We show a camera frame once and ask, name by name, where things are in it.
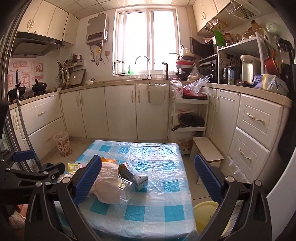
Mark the white electric water boiler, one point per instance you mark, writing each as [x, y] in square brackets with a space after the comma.
[251, 67]

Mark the black frying pan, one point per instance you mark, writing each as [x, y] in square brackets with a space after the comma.
[192, 120]

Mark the metal windowsill rack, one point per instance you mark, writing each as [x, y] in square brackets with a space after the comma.
[119, 68]

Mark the clear plastic bag on drawer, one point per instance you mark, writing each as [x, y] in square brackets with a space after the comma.
[235, 169]

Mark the white kitchen base cabinets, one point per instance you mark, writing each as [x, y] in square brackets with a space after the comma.
[120, 111]

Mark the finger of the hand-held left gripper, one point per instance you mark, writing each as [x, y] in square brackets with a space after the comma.
[46, 172]
[23, 155]

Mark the white cup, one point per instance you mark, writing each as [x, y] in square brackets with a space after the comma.
[89, 82]

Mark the juice carton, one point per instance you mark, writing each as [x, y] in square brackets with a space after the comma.
[126, 171]

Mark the black wok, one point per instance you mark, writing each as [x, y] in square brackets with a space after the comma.
[39, 87]
[17, 91]

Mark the floral waste basket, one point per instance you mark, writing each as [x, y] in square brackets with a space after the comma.
[63, 144]

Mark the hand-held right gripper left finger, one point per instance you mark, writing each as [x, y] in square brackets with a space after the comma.
[87, 178]

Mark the chrome kitchen faucet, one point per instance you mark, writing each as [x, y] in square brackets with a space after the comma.
[148, 62]

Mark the black toaster oven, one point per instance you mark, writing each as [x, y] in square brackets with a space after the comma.
[208, 69]

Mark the wall power outlet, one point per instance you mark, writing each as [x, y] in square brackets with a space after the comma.
[107, 53]

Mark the silver water heater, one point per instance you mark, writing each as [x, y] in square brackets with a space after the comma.
[97, 29]

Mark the red saucepan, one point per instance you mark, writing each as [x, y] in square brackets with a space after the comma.
[271, 66]

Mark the red tray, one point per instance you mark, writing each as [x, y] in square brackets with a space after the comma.
[198, 96]

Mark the white pot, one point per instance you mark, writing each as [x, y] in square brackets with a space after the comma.
[185, 52]

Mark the green bottle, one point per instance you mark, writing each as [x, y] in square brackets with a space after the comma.
[130, 70]

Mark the wall utensil rack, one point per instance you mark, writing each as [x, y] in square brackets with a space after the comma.
[64, 69]

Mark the black blender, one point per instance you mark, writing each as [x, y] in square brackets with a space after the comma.
[284, 51]

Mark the hanging grey tray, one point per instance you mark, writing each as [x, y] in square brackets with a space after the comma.
[77, 77]

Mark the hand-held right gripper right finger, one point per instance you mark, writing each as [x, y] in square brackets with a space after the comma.
[208, 178]

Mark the small white box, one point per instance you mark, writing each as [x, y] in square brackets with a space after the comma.
[141, 182]

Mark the grey and yellow bag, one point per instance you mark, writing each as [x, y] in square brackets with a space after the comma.
[276, 84]

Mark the white refrigerator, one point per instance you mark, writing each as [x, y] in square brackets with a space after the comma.
[284, 185]

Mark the white wall cabinets above rack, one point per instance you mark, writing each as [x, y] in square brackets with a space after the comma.
[205, 14]

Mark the white countertop shelf rack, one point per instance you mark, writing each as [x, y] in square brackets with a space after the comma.
[242, 45]

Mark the white paper napkin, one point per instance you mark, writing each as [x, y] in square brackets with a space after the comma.
[106, 185]

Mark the black toaster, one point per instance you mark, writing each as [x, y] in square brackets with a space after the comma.
[231, 75]

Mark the white rolling shelf cart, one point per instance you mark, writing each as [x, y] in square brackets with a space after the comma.
[172, 115]

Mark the white cabinet drawer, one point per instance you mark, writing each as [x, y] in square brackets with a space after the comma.
[231, 162]
[247, 153]
[259, 118]

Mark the green packet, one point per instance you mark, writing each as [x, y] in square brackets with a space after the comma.
[219, 38]

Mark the white wooden stool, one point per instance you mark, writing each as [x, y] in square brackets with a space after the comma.
[205, 148]

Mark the orange peel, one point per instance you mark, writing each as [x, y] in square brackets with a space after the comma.
[106, 160]

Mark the black microwave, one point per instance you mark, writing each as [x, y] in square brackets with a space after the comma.
[201, 47]

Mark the range hood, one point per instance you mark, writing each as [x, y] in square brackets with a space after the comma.
[32, 44]

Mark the blue packet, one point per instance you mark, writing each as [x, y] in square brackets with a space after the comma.
[259, 81]

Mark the white wall cabinets beside hood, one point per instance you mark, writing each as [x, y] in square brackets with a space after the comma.
[50, 20]

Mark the pale green round appliance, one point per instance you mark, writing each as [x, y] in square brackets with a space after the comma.
[272, 26]

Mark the yellow snack packet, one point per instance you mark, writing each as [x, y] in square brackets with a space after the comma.
[74, 166]

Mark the bag of yellow food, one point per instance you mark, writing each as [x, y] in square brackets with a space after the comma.
[194, 75]

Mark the pink wall stickers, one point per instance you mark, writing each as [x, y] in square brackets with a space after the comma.
[25, 71]

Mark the black faucet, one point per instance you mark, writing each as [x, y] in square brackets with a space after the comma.
[165, 69]

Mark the chrome tube frame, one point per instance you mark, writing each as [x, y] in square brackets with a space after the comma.
[19, 104]

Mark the large clear plastic bag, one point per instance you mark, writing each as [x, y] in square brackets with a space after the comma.
[196, 85]

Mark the white and red plastic bag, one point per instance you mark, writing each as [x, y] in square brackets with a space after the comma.
[177, 89]

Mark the kitchen window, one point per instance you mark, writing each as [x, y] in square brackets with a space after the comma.
[148, 39]

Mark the yellow plastic bin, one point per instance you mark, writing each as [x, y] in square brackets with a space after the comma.
[203, 213]

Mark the table with blue checked cover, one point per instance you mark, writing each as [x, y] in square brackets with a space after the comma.
[150, 185]

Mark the stack of red bowls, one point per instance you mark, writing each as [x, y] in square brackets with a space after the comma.
[183, 63]

